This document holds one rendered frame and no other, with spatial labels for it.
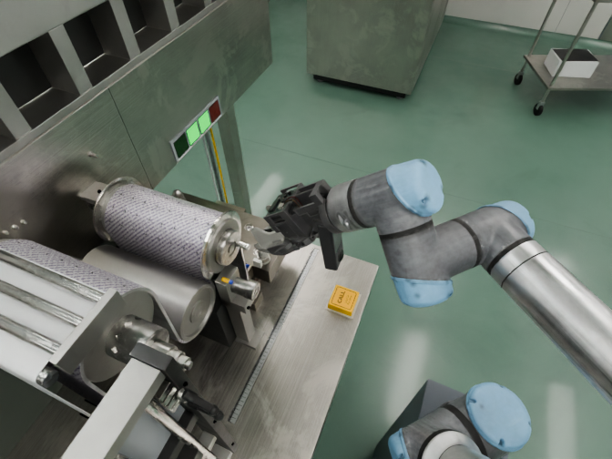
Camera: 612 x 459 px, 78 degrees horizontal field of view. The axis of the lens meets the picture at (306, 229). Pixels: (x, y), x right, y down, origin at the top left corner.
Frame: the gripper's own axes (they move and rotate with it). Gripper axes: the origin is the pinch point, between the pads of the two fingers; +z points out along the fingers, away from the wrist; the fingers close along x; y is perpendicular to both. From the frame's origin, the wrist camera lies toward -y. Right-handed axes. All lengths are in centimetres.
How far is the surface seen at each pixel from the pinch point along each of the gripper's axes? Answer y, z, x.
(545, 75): -138, -5, -307
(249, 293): -6.5, 7.0, 7.5
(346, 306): -37.7, 11.4, -11.3
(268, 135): -35, 158, -179
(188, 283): 3.1, 12.4, 11.8
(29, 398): 3, 53, 40
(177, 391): 4.2, -8.4, 31.5
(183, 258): 7.1, 12.3, 8.7
